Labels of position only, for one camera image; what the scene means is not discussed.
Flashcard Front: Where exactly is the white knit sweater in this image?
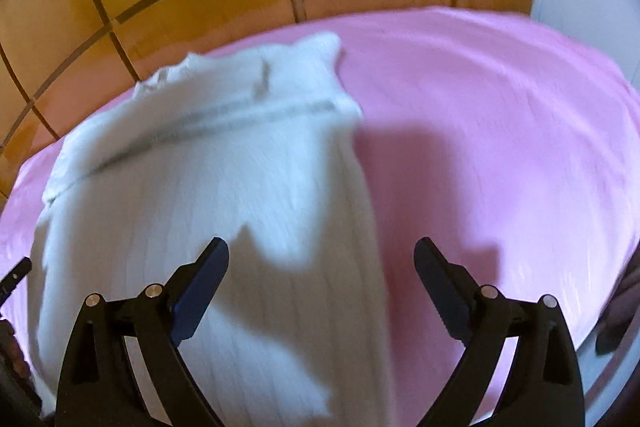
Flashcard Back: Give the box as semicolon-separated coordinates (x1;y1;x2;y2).
28;32;395;426

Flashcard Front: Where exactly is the person's left hand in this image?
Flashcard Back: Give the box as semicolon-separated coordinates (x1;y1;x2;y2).
0;319;32;381

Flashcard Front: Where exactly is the pink bed blanket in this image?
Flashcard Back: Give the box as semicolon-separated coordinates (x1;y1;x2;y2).
1;9;639;426

